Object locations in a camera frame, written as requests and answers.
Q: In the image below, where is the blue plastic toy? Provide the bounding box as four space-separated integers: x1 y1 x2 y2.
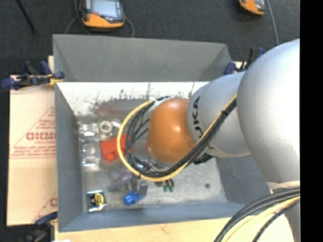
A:
123 190 140 207

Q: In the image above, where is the grey and purple toy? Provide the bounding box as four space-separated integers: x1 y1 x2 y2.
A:
107 169 133 193

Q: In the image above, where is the orange-red plastic block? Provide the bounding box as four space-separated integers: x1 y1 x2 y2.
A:
99 133 135 163

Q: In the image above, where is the white tape roll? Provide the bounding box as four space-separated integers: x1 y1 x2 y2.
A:
98 119 115 139

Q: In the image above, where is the clear plastic container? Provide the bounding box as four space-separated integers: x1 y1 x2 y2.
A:
77 121 101 170

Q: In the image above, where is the brown cardboard board red print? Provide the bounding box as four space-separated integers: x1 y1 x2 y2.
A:
6 84 59 226

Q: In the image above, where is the grey metal bin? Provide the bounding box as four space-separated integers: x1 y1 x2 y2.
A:
52 33 273 233

